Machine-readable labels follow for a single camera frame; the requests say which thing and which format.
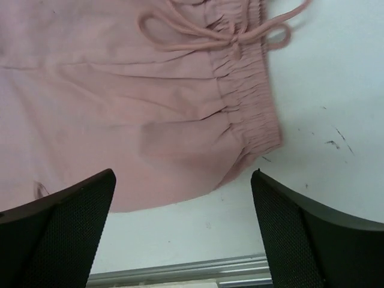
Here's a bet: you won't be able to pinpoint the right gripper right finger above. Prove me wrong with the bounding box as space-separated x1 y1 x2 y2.
251 170 383 287

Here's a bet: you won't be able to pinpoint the pink trousers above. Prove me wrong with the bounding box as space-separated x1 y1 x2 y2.
1 1 309 212

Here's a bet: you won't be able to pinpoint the aluminium frame rail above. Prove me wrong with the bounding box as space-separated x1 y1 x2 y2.
86 255 273 287

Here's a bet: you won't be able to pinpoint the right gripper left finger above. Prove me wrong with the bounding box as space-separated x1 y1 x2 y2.
1 169 116 288

